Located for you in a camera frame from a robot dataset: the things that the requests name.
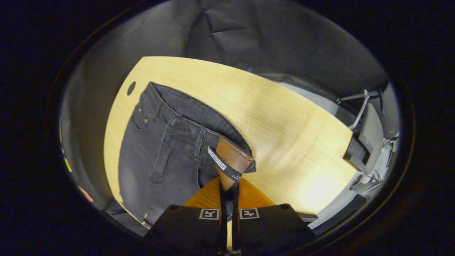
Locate grey chair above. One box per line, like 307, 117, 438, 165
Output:
343, 103, 385, 175

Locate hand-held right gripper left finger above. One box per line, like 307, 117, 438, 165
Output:
146, 176, 229, 256

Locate black backdrop cloth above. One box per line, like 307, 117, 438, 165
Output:
59, 0, 391, 214

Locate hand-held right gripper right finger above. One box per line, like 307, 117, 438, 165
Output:
231, 177, 317, 255

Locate white metal frame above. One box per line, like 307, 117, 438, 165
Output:
336, 90, 370, 130

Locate dark grey jeans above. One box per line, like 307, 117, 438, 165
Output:
117, 82, 257, 228

